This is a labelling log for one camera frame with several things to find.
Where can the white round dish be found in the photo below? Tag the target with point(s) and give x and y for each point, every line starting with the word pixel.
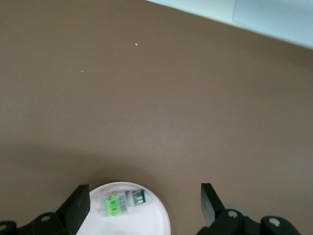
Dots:
pixel 146 220

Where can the green push button switch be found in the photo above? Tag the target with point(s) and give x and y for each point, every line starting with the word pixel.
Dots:
pixel 113 205

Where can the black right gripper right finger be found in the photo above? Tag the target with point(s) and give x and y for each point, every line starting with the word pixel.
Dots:
pixel 210 205

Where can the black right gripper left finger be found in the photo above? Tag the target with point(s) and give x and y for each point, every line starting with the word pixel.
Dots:
pixel 73 208

